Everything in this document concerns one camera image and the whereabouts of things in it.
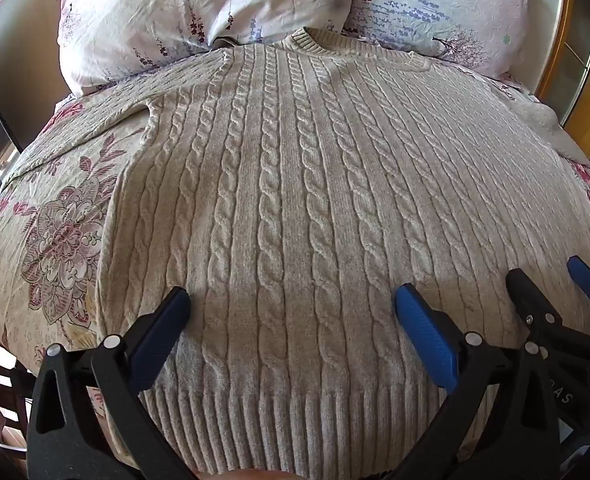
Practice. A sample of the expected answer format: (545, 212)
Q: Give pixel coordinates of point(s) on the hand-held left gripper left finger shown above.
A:
(159, 341)

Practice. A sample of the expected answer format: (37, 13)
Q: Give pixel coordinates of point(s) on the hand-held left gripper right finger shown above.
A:
(425, 340)

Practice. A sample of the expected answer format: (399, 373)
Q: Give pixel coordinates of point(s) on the floral bed sheet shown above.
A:
(60, 240)

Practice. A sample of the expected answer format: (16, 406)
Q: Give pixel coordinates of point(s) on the white quilted mattress pad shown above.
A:
(550, 125)

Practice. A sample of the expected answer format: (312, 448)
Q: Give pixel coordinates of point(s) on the dark wooden chair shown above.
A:
(0, 385)

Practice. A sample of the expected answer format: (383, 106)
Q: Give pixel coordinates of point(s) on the wooden headboard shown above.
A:
(575, 60)

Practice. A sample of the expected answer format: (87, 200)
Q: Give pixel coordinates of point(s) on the lavender print pillow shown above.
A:
(435, 5)

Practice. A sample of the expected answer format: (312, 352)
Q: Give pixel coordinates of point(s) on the pale pink floral pillow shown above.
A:
(185, 15)

